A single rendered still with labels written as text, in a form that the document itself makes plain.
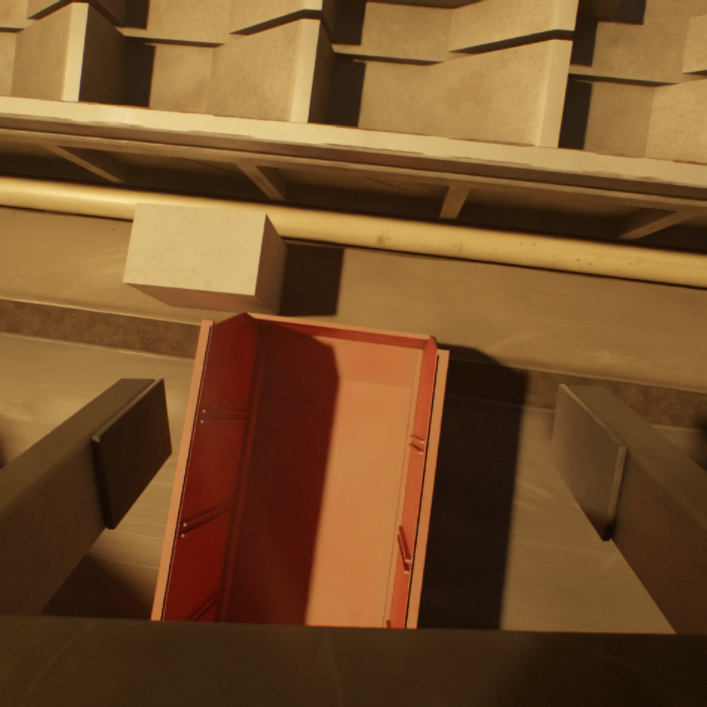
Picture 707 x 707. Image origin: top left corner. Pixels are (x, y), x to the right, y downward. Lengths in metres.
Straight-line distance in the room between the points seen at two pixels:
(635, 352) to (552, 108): 0.28
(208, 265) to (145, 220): 0.07
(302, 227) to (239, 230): 0.09
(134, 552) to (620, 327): 0.55
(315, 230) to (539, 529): 0.37
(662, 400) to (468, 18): 0.39
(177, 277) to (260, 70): 0.18
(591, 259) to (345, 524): 0.36
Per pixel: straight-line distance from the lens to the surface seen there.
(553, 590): 0.58
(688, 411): 0.61
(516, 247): 0.54
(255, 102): 0.43
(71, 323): 0.65
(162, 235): 0.50
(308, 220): 0.54
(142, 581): 0.61
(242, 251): 0.47
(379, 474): 0.53
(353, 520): 0.54
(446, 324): 0.54
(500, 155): 0.39
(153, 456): 0.16
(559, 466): 0.17
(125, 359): 0.60
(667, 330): 0.60
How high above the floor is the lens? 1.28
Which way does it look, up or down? 82 degrees down
